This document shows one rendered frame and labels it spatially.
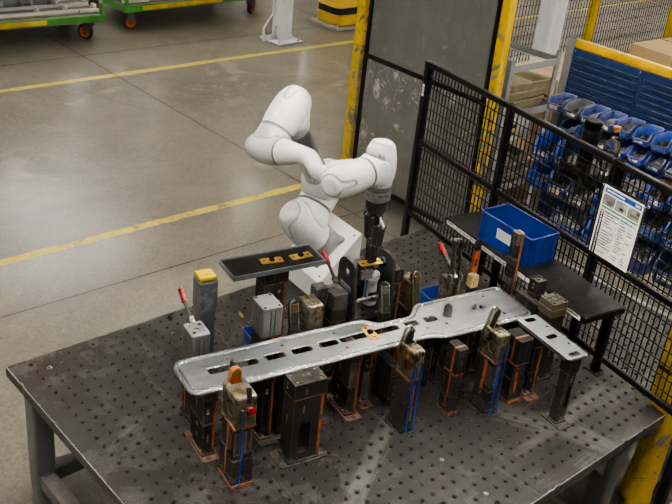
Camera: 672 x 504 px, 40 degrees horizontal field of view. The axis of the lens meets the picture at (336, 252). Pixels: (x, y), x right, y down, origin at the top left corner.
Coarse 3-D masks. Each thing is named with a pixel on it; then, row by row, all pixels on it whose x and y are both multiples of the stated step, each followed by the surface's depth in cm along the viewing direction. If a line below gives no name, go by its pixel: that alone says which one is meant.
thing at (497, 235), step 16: (496, 208) 393; (512, 208) 395; (480, 224) 391; (496, 224) 383; (512, 224) 397; (528, 224) 389; (544, 224) 382; (496, 240) 385; (528, 240) 369; (544, 240) 372; (528, 256) 371; (544, 256) 377
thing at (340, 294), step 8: (336, 288) 335; (328, 296) 334; (336, 296) 330; (344, 296) 332; (328, 304) 335; (336, 304) 332; (344, 304) 334; (328, 312) 335; (336, 312) 334; (344, 312) 336; (328, 320) 336; (336, 320) 336; (344, 320) 338; (328, 344) 341
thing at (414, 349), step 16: (400, 352) 315; (416, 352) 309; (400, 368) 317; (416, 368) 312; (400, 384) 319; (416, 384) 317; (400, 400) 321; (416, 400) 319; (400, 416) 322; (400, 432) 324
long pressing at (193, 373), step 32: (416, 320) 335; (448, 320) 337; (480, 320) 340; (512, 320) 343; (224, 352) 305; (256, 352) 308; (288, 352) 309; (320, 352) 311; (352, 352) 313; (192, 384) 289
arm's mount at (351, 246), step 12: (336, 216) 406; (336, 228) 402; (348, 228) 399; (348, 240) 395; (360, 240) 395; (336, 252) 395; (348, 252) 394; (336, 264) 392; (300, 276) 404; (312, 276) 396; (324, 276) 392; (300, 288) 406
